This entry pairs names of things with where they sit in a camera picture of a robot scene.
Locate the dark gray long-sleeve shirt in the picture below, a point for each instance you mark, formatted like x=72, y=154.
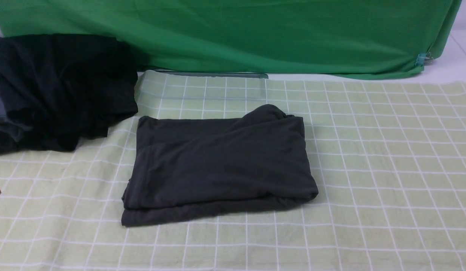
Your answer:
x=189, y=169

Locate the light green checkered tablecloth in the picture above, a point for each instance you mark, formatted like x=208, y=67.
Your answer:
x=389, y=160

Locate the green backdrop cloth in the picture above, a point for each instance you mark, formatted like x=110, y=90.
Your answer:
x=358, y=39

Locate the pile of black clothes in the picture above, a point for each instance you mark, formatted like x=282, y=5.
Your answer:
x=56, y=89

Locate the blue binder clip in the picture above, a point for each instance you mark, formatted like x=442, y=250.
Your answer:
x=424, y=59

